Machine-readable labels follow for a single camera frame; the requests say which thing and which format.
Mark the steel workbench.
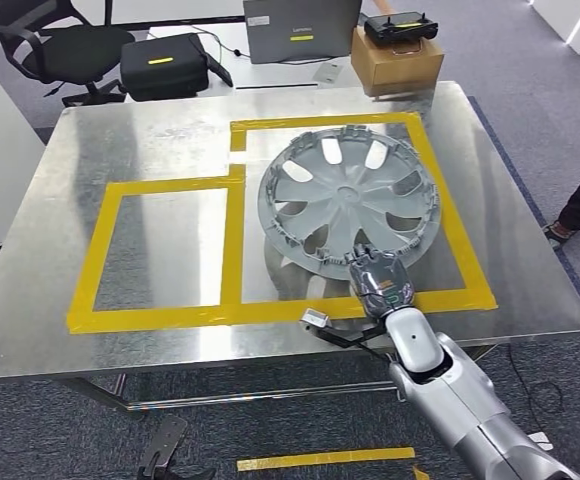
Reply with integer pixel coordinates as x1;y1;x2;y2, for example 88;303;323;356
0;80;580;415

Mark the grey laptop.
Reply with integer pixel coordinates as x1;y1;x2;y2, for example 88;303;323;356
242;0;363;66

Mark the black floor cable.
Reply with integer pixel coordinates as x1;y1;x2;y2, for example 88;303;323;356
507;278;580;432

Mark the yellow workbench tape outline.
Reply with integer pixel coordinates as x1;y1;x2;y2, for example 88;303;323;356
66;111;498;335

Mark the black case with yellow label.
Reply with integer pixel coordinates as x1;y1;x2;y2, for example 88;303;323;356
119;33;234;103

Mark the grey card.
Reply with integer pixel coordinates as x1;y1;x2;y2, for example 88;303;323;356
312;61;345;85

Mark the black office chair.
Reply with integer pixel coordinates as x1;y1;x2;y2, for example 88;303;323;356
0;0;136;109

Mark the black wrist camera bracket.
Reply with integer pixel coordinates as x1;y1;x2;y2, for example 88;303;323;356
310;321;391;349

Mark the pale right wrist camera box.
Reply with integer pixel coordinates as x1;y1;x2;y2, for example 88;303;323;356
300;308;332;331

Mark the yellow floor tape marking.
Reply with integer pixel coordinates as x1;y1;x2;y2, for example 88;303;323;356
236;447;431;480

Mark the black robot foot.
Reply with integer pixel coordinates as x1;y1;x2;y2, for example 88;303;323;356
136;415;217;480

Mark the white side panel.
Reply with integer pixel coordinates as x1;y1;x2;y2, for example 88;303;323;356
0;42;46;243

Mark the grey plastic wheel cover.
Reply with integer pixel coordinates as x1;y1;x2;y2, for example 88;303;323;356
257;124;442;282

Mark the brown cardboard box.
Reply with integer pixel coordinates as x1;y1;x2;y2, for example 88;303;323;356
350;25;445;99

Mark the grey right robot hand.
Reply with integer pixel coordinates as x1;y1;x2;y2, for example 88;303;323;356
348;245;416;321

